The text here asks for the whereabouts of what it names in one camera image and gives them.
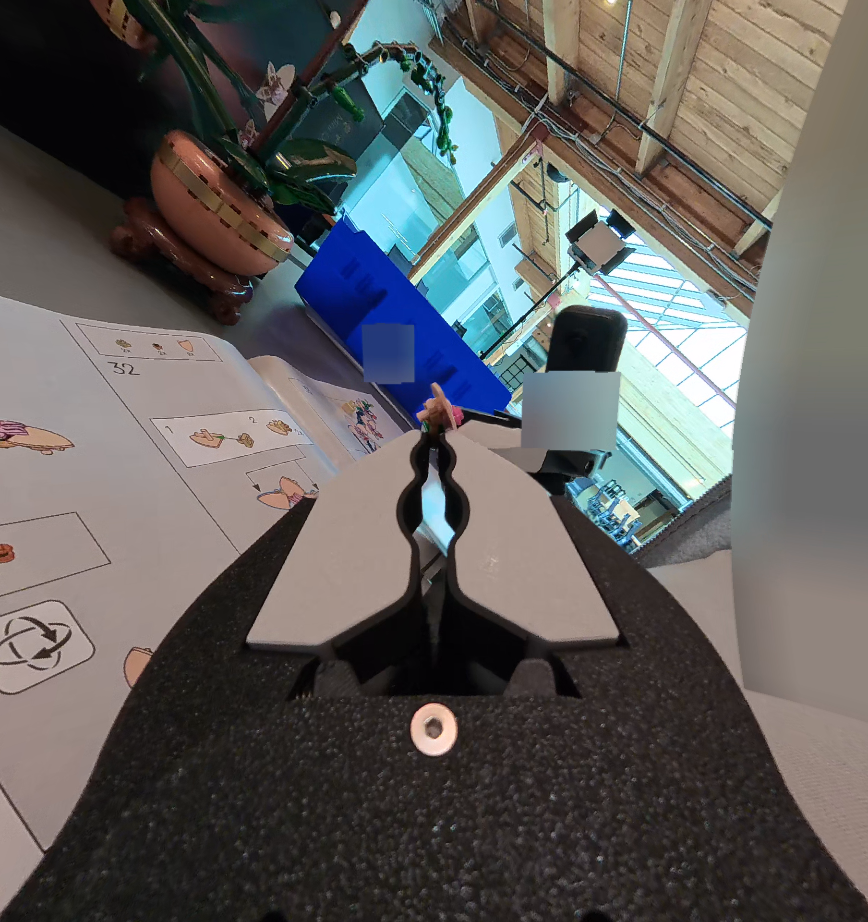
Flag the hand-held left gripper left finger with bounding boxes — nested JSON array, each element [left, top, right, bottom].
[[245, 434, 438, 656]]

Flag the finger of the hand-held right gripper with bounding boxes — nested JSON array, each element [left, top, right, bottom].
[[460, 408, 552, 474]]

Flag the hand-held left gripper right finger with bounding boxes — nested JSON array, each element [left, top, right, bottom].
[[434, 426, 624, 649]]

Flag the pink flower brick assembly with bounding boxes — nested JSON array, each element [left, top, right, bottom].
[[420, 382, 467, 435]]

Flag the grey desk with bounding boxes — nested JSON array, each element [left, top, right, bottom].
[[0, 108, 421, 433]]

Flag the studio light on stand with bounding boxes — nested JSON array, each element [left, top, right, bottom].
[[477, 207, 638, 361]]

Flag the background tables and chairs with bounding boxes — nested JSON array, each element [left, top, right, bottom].
[[584, 472, 688, 554]]

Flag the open instruction booklet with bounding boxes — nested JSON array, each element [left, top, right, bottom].
[[0, 287, 415, 922]]

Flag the large blue bin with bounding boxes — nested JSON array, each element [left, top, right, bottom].
[[293, 218, 513, 433]]

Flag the brick orchid model in pot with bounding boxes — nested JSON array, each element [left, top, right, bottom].
[[88, 0, 458, 325]]

